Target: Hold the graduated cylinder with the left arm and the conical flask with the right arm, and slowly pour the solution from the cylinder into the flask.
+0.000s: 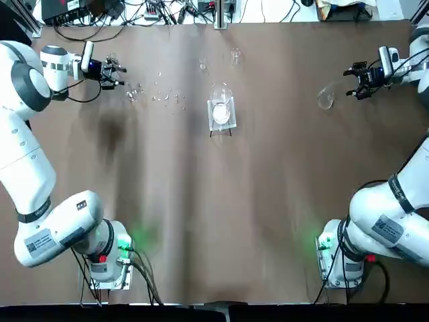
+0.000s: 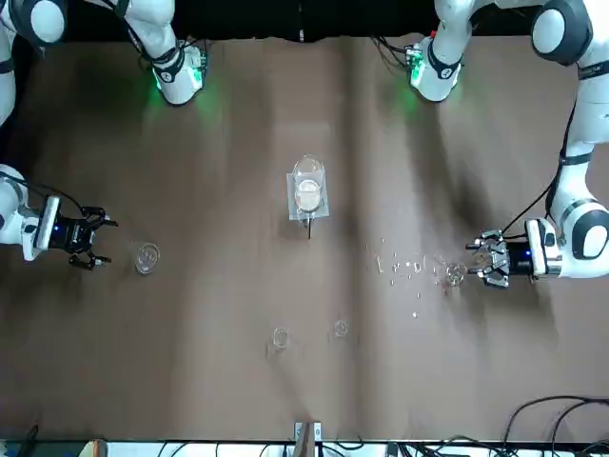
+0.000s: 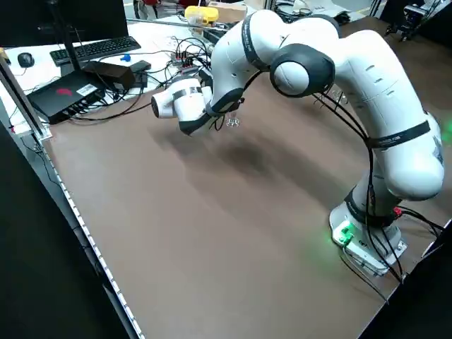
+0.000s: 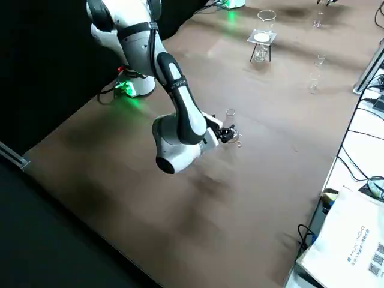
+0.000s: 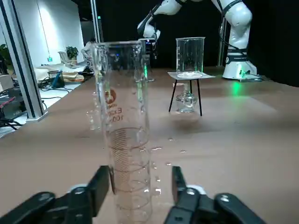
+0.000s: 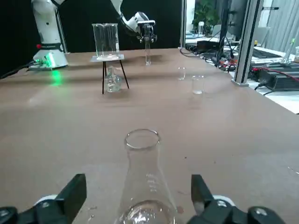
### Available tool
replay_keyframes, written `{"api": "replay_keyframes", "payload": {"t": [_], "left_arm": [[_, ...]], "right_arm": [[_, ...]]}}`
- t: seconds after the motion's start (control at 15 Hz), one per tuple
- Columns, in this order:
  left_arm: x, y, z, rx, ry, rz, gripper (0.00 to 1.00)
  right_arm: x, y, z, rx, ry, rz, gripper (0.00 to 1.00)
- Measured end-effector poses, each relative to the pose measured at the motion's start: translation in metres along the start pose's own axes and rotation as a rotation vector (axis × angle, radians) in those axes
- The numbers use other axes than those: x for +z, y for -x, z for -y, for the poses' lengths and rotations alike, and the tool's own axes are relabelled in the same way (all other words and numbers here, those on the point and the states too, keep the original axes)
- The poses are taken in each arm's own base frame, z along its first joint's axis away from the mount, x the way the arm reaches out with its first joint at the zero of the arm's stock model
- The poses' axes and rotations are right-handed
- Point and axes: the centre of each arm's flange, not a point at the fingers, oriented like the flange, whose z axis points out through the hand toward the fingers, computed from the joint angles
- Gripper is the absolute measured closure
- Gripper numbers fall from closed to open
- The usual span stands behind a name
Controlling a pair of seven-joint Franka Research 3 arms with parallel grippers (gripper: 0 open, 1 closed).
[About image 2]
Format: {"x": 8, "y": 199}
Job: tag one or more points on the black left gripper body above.
{"x": 519, "y": 261}

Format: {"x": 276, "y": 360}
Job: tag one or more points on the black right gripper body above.
{"x": 71, "y": 233}

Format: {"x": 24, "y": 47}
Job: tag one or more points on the glass graduated cylinder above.
{"x": 454, "y": 273}

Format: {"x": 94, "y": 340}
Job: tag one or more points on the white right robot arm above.
{"x": 178, "y": 81}

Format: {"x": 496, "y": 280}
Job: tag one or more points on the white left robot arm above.
{"x": 578, "y": 214}

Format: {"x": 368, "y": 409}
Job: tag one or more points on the small clear glass beaker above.
{"x": 340, "y": 328}
{"x": 280, "y": 339}

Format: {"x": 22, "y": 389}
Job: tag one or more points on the large clear glass beaker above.
{"x": 309, "y": 166}

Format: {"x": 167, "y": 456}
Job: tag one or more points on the aluminium frame post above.
{"x": 307, "y": 440}

